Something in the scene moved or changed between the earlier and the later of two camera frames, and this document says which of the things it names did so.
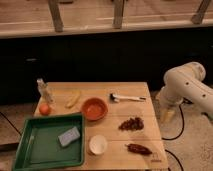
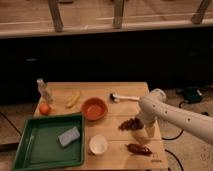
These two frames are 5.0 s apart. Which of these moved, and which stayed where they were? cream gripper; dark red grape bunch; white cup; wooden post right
Moved: cream gripper
Stayed: dark red grape bunch; wooden post right; white cup
